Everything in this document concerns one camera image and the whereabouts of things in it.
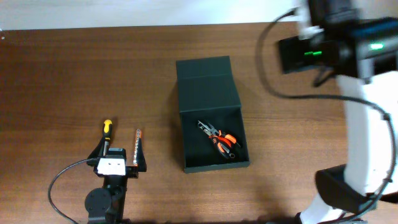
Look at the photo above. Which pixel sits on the orange black long-nose pliers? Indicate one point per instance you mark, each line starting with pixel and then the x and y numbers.
pixel 222 140

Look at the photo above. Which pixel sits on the yellow black screwdriver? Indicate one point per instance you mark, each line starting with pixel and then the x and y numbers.
pixel 107 130

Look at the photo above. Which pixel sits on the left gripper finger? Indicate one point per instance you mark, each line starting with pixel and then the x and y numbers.
pixel 141 162
pixel 98 150

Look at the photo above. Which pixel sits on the red diagonal cutting pliers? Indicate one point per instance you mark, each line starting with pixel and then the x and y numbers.
pixel 226 140

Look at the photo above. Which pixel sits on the orange socket rail strip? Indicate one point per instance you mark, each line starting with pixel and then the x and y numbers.
pixel 137 136

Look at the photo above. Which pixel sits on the dark green open box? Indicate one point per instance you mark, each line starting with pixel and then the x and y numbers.
pixel 209 104

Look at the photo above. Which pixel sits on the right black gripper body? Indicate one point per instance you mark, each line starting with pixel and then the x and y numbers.
pixel 302 55

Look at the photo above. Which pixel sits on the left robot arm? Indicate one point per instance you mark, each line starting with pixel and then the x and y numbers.
pixel 106 204

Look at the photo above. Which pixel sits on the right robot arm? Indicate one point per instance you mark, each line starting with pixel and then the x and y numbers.
pixel 361 55

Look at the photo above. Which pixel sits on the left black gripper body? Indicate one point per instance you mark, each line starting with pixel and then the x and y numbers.
pixel 131 172

